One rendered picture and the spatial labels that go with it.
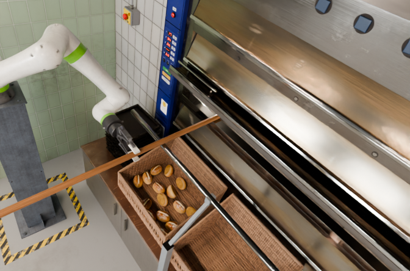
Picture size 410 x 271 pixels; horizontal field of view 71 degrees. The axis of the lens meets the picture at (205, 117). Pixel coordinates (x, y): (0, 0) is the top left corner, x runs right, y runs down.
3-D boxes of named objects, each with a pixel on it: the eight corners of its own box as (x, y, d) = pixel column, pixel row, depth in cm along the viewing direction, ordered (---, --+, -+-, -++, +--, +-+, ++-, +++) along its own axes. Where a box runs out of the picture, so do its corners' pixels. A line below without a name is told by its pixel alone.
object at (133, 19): (132, 19, 209) (132, 5, 202) (139, 25, 204) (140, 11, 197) (122, 20, 204) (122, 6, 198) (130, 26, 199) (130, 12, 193)
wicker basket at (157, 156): (172, 156, 228) (177, 132, 210) (220, 210, 200) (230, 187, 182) (116, 184, 200) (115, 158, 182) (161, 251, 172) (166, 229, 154)
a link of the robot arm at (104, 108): (96, 117, 169) (85, 108, 159) (113, 102, 170) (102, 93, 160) (108, 132, 162) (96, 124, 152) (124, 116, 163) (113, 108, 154)
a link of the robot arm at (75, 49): (33, 39, 130) (52, 26, 126) (43, 27, 139) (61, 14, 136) (65, 69, 141) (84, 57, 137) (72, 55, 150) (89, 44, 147)
